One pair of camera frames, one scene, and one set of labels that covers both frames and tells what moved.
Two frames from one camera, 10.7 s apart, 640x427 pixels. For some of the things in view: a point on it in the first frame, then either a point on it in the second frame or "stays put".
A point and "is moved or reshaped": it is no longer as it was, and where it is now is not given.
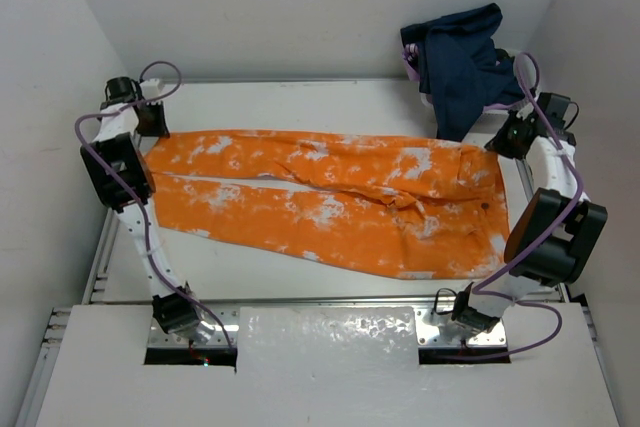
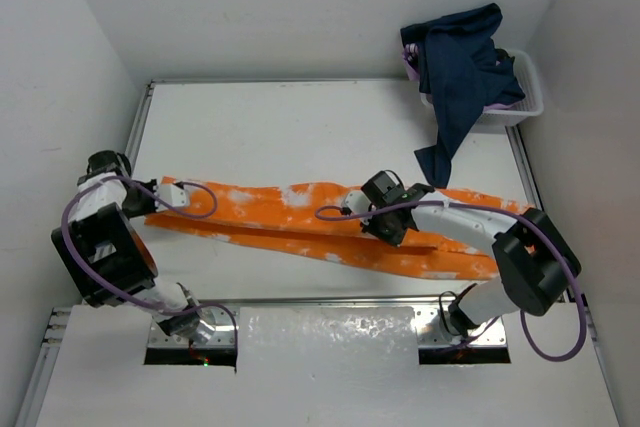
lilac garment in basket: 410,55 stays put
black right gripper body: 505,141 → 380,227
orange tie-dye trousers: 346,202 is moved or reshaped
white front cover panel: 328,367 stays put
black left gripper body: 151,122 → 138,203
